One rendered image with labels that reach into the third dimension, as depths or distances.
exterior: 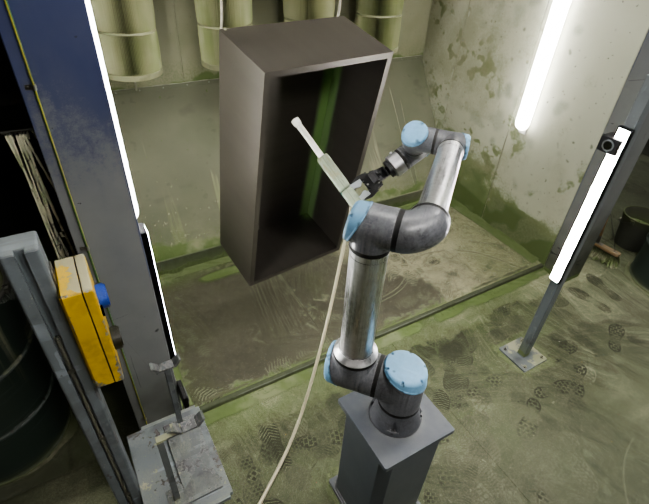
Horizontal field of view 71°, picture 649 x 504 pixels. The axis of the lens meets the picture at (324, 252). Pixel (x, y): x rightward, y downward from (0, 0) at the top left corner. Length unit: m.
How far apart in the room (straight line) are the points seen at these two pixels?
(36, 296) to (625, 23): 3.05
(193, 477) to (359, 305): 0.68
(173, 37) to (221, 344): 1.91
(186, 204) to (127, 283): 1.70
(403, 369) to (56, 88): 1.25
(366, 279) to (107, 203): 0.76
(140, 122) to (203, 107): 0.43
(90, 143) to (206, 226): 1.99
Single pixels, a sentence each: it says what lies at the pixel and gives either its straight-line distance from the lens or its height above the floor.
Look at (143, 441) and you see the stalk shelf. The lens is 1.60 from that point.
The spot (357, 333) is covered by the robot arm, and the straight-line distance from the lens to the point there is 1.44.
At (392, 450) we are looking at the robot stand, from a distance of 1.72.
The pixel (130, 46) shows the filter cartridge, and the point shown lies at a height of 1.43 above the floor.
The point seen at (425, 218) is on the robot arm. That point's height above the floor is 1.49.
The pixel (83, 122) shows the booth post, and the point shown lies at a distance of 1.33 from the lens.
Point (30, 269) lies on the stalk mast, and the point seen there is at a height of 1.59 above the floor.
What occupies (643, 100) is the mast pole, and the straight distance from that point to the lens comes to 2.27.
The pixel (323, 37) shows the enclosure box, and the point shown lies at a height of 1.67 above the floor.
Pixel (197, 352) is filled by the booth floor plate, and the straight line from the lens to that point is 2.76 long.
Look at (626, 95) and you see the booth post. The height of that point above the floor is 1.31.
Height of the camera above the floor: 2.12
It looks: 38 degrees down
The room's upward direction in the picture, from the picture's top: 4 degrees clockwise
